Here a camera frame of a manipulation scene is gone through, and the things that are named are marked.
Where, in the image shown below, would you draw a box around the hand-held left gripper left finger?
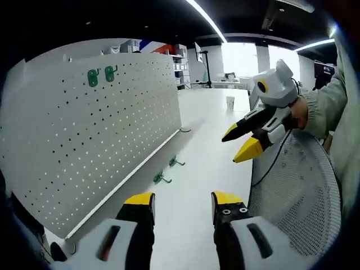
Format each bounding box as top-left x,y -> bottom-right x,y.
50,192 -> 156,270

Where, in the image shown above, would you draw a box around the green hook assembly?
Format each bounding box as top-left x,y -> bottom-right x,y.
104,65 -> 119,83
87,67 -> 100,88
152,169 -> 173,185
168,155 -> 186,168

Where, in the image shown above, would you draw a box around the short ceiling light strip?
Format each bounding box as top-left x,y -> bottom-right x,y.
294,38 -> 336,52

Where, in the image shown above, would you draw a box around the person's right hand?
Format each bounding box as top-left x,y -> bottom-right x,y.
289,94 -> 311,130

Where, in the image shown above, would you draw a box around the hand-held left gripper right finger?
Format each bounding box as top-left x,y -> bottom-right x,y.
211,190 -> 309,270

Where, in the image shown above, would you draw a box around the long ceiling light strip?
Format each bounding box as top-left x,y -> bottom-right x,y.
184,0 -> 228,43

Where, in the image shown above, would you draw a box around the grey tilted board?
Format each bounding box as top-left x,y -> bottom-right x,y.
248,88 -> 261,114

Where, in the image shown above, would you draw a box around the white pegboard mounting plate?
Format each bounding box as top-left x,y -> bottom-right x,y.
0,52 -> 182,240

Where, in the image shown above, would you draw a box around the dark monitor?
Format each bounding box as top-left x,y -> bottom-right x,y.
313,60 -> 336,88

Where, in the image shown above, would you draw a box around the black cable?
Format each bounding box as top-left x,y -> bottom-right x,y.
251,130 -> 293,188

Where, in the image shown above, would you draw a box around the white metal shelving rack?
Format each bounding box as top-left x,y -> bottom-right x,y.
168,43 -> 192,88

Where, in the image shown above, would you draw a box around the black tripod stand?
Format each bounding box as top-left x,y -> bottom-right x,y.
193,41 -> 214,89

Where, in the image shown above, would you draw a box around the grey mesh chair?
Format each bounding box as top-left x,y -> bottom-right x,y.
248,130 -> 343,257

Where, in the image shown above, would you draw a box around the person's body in grey jacket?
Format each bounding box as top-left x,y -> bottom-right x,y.
326,25 -> 360,243

